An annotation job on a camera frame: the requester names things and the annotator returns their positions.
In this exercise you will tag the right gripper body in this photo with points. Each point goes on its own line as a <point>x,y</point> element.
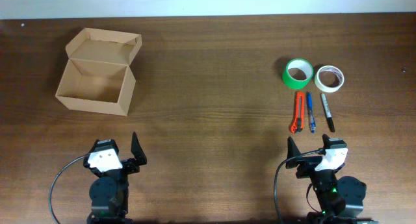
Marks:
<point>308,165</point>

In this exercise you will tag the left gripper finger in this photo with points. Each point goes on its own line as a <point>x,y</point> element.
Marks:
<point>137,151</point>
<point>93,147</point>

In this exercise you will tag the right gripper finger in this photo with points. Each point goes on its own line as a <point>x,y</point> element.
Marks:
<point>293,154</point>
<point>326,141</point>

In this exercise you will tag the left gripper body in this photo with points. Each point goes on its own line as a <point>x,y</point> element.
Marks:
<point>129,166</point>

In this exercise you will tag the blue ballpoint pen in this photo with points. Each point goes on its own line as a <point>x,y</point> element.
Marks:
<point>312,124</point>

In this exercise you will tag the black grey permanent marker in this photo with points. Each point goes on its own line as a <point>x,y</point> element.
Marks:
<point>327,113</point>

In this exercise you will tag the orange utility knife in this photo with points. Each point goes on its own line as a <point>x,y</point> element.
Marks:
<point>298,120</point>

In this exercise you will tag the white masking tape roll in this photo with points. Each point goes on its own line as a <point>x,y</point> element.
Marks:
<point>338,74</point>

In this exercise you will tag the green tape roll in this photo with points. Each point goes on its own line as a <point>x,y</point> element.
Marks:
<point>302,65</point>

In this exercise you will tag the brown cardboard box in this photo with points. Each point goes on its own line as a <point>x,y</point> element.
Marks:
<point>97,77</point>

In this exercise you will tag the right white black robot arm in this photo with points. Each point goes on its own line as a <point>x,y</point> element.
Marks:
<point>340,200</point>

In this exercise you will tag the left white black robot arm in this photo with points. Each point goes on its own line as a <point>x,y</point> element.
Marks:
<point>109,193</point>

